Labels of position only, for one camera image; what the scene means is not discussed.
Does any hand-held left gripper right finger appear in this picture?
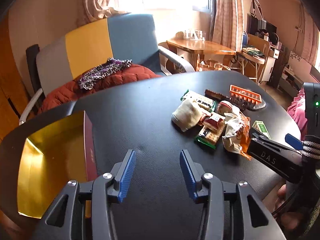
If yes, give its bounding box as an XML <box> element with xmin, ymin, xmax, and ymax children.
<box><xmin>179</xmin><ymin>149</ymin><xmax>287</xmax><ymax>240</ymax></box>

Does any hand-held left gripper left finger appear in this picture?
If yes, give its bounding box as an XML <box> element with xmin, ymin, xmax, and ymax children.
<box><xmin>31</xmin><ymin>149</ymin><xmax>137</xmax><ymax>240</ymax></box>

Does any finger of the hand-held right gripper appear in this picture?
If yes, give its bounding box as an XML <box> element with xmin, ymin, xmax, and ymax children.
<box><xmin>285</xmin><ymin>133</ymin><xmax>304</xmax><ymax>150</ymax></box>
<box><xmin>250</xmin><ymin>127</ymin><xmax>302</xmax><ymax>157</ymax></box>

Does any green and white box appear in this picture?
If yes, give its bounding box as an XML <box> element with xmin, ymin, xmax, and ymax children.
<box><xmin>251</xmin><ymin>120</ymin><xmax>272</xmax><ymax>140</ymax></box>

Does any orange snack bag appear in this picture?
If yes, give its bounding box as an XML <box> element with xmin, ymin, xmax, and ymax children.
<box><xmin>221</xmin><ymin>112</ymin><xmax>253</xmax><ymax>160</ymax></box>

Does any orange plastic rack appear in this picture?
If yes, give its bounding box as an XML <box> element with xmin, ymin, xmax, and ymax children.
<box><xmin>229</xmin><ymin>84</ymin><xmax>263</xmax><ymax>105</ymax></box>

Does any green cracker packet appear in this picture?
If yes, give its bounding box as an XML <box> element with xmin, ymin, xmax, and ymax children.
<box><xmin>180</xmin><ymin>89</ymin><xmax>217</xmax><ymax>113</ymax></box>
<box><xmin>194</xmin><ymin>124</ymin><xmax>227</xmax><ymax>150</ymax></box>

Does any red snack packet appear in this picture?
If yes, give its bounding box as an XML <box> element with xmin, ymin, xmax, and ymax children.
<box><xmin>200</xmin><ymin>112</ymin><xmax>224</xmax><ymax>132</ymax></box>

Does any brown chocolate wafer bar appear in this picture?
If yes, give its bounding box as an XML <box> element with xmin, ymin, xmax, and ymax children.
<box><xmin>204</xmin><ymin>89</ymin><xmax>253</xmax><ymax>110</ymax></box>

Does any red box with gold lining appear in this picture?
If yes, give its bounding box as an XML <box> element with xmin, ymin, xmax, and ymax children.
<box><xmin>17</xmin><ymin>110</ymin><xmax>98</xmax><ymax>219</ymax></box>

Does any person's right hand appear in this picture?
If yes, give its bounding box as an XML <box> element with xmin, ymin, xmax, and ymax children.
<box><xmin>276</xmin><ymin>185</ymin><xmax>312</xmax><ymax>232</ymax></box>

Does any pink blanket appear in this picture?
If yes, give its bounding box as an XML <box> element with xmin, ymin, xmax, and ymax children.
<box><xmin>287</xmin><ymin>87</ymin><xmax>309</xmax><ymax>140</ymax></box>

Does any grey low shelf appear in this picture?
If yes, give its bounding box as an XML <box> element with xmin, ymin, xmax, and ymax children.
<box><xmin>280</xmin><ymin>65</ymin><xmax>304</xmax><ymax>98</ymax></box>

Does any white cabinet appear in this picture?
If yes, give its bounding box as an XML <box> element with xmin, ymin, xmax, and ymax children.
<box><xmin>260</xmin><ymin>47</ymin><xmax>279</xmax><ymax>82</ymax></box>

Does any folded green cloth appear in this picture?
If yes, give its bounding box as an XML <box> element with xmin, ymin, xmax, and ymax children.
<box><xmin>241</xmin><ymin>45</ymin><xmax>265</xmax><ymax>59</ymax></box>

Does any wooden folding chair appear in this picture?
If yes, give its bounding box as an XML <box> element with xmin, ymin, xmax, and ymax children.
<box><xmin>235</xmin><ymin>34</ymin><xmax>270</xmax><ymax>83</ymax></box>

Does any red quilted jacket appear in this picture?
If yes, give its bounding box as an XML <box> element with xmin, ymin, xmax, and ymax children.
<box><xmin>37</xmin><ymin>64</ymin><xmax>163</xmax><ymax>114</ymax></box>

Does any leopard print cloth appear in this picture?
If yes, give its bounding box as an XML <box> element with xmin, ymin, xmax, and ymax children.
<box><xmin>77</xmin><ymin>58</ymin><xmax>132</xmax><ymax>90</ymax></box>

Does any wooden dining table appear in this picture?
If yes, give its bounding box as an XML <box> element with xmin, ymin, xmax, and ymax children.
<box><xmin>166</xmin><ymin>38</ymin><xmax>237</xmax><ymax>72</ymax></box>

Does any black monitor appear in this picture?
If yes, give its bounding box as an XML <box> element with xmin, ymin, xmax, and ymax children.
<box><xmin>250</xmin><ymin>14</ymin><xmax>277</xmax><ymax>43</ymax></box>

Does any pink patterned curtain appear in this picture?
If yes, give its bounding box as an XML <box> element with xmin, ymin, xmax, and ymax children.
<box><xmin>212</xmin><ymin>0</ymin><xmax>244</xmax><ymax>52</ymax></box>

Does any grey yellow blue armchair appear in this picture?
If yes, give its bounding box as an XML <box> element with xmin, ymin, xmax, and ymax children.
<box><xmin>19</xmin><ymin>14</ymin><xmax>195</xmax><ymax>125</ymax></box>

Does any wooden wardrobe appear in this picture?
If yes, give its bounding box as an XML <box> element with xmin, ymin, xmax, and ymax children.
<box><xmin>0</xmin><ymin>12</ymin><xmax>29</xmax><ymax>143</ymax></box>

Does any grey striped strap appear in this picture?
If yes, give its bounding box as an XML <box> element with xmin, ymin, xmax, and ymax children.
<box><xmin>301</xmin><ymin>134</ymin><xmax>320</xmax><ymax>160</ymax></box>

